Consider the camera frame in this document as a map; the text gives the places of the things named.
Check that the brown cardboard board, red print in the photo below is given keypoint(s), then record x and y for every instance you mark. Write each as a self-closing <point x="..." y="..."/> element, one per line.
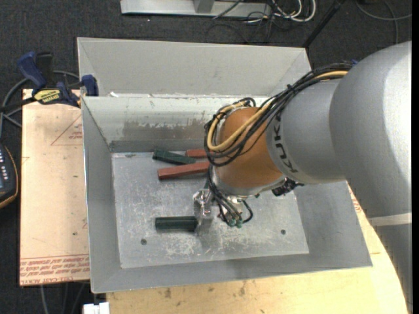
<point x="52" y="188"/>

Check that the red-brown flat block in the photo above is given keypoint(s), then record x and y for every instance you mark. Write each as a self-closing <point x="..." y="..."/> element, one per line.
<point x="183" y="171"/>
<point x="196" y="153"/>

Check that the grey metal bin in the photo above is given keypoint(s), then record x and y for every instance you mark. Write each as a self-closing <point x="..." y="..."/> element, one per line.
<point x="170" y="70"/>

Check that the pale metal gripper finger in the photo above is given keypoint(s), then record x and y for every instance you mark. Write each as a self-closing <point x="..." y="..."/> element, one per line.
<point x="200" y="201"/>
<point x="205" y="225"/>

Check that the black cylinder on white bracket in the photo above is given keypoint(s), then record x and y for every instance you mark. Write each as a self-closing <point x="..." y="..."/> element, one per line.
<point x="284" y="187"/>

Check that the dark green flat block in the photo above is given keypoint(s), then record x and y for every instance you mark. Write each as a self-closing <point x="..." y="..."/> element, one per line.
<point x="171" y="157"/>
<point x="175" y="223"/>

